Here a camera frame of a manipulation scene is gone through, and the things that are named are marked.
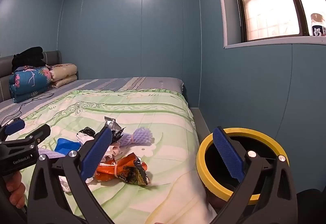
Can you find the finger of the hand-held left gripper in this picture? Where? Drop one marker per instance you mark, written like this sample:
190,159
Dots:
40,132
14,126

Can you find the blue plastic bag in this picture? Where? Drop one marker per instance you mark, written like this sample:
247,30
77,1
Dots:
65,146

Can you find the purple foam fruit net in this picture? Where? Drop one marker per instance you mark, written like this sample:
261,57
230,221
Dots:
141,136
52,155

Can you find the green silver foil snack wrapper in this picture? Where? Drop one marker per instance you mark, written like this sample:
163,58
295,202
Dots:
112,124

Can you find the person's left hand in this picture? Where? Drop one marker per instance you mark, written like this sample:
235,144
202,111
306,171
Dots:
16,188

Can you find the beige folded quilt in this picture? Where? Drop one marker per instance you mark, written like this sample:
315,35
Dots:
65,73

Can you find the window with dark frame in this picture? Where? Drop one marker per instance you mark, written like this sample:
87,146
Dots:
270,10

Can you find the grey padded headboard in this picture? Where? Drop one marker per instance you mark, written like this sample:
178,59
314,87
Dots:
5,66

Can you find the green patterned quilt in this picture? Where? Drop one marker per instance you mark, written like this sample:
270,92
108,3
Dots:
152,117

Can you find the blue floral folded quilt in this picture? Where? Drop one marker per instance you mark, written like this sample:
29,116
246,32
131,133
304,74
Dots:
28,81

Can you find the glass bottle dark label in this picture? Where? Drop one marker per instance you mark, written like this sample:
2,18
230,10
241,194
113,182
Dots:
318,28

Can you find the black trash bin yellow rim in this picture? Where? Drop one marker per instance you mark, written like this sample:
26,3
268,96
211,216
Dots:
201,163

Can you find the black folded clothes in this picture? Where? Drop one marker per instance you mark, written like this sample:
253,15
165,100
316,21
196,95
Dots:
28,57

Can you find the grey bed frame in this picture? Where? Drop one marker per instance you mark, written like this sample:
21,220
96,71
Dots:
201,122

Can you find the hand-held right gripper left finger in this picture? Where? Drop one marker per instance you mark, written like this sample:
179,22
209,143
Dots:
96,152

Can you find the orange snack wrapper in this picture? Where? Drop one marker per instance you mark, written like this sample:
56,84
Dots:
124,168

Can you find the black wrapper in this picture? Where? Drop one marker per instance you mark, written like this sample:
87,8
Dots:
85,133

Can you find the grey striped bed sheet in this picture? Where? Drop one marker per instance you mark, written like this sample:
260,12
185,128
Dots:
114,84

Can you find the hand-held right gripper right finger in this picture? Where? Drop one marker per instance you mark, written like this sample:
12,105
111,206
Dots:
228,152

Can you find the white plastic bag pink band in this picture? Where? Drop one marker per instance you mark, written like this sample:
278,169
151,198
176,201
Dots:
113,150

